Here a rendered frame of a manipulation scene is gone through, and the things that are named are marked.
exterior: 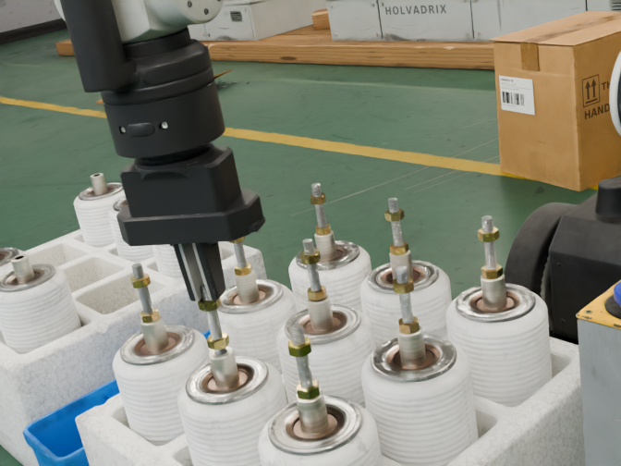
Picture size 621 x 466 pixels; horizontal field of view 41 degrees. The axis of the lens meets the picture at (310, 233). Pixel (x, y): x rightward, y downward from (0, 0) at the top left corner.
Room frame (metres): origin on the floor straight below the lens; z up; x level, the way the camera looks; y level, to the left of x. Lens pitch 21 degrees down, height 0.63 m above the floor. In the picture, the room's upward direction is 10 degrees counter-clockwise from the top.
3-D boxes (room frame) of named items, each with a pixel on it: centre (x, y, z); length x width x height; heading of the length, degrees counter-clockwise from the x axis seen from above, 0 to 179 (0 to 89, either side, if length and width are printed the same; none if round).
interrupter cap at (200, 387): (0.65, 0.10, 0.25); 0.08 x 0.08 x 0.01
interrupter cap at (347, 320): (0.73, 0.00, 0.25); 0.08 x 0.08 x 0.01
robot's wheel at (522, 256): (1.04, -0.33, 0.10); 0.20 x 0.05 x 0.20; 128
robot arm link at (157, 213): (0.65, 0.10, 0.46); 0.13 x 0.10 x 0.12; 71
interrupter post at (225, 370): (0.65, 0.10, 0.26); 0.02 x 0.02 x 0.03
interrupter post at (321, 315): (0.73, 0.00, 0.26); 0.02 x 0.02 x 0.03
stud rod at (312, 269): (0.73, 0.00, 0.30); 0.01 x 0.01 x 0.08
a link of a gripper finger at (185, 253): (0.66, 0.11, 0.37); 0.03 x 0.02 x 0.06; 161
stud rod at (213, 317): (0.65, 0.10, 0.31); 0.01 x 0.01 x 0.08
